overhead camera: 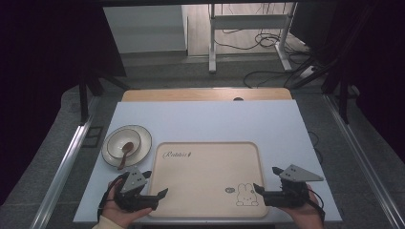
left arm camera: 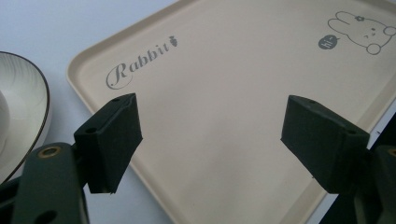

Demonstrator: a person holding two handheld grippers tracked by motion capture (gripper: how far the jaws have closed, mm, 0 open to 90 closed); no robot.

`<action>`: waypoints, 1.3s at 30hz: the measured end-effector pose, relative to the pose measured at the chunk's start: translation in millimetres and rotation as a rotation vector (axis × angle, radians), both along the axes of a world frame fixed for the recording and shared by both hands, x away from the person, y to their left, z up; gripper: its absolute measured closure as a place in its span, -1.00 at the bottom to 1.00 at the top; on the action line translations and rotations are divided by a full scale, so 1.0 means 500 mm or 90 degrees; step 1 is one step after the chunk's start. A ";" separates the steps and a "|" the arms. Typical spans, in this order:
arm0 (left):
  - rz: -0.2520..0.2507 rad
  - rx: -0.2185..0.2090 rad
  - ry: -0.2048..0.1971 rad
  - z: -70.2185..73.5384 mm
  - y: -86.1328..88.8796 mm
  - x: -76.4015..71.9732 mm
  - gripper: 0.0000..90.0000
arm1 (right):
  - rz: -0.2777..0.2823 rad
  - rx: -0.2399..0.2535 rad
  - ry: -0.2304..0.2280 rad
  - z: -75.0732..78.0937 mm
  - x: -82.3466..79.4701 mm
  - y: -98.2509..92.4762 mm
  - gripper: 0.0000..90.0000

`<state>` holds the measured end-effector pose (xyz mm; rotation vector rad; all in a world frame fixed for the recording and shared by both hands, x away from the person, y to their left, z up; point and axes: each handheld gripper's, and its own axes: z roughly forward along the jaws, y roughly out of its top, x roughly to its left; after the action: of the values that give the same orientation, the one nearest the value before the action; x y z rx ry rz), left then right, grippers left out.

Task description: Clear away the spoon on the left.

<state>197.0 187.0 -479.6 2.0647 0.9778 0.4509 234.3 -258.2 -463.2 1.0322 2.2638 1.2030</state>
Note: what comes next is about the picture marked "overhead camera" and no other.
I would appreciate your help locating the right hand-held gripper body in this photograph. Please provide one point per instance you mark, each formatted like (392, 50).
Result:
(291, 194)

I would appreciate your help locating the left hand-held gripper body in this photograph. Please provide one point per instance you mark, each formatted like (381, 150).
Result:
(133, 181)

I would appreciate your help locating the person's right hand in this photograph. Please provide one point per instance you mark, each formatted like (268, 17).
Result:
(307, 216)

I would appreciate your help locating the person's left hand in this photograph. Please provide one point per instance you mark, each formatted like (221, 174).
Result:
(121, 216)

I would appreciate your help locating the white plate with dark rim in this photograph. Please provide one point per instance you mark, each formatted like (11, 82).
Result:
(144, 143)

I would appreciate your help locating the brown wooden spoon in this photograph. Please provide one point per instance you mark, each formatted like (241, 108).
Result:
(126, 149)

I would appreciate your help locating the white bowl with dark rim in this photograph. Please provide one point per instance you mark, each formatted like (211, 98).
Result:
(119, 140)

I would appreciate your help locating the beige tray with rabbit print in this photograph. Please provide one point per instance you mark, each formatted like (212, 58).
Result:
(203, 178)

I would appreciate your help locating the dark floor socket plate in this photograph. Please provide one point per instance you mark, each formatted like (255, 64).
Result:
(92, 136)

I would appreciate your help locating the white table mat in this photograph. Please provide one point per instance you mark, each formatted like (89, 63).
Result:
(207, 122)

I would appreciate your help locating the black round table grommet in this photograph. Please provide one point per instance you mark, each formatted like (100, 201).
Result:
(238, 99)

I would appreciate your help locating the black metal stand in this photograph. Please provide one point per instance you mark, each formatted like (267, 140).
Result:
(344, 95)
(84, 98)

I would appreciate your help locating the wooden table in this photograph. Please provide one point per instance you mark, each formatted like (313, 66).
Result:
(203, 94)

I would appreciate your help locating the white power strip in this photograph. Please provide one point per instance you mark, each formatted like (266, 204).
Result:
(307, 72)

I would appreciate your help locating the white cabinet panel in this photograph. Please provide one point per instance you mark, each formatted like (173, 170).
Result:
(144, 28)

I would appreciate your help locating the dark curtain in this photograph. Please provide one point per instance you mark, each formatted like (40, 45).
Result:
(379, 63)
(41, 63)

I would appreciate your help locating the aluminium rail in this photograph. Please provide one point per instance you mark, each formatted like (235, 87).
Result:
(363, 152)
(63, 171)

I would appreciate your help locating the white metal desk frame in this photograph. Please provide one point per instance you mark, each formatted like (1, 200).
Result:
(248, 21)

